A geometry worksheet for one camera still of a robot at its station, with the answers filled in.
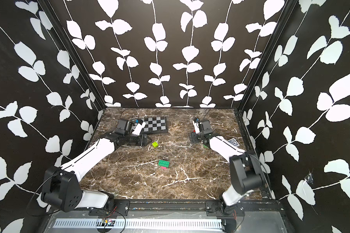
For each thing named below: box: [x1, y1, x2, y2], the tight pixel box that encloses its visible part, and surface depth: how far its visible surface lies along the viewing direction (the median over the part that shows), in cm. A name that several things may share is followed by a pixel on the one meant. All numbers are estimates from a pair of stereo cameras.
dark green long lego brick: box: [157, 159, 170, 168], surface depth 87 cm
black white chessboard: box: [132, 115, 168, 134], surface depth 109 cm
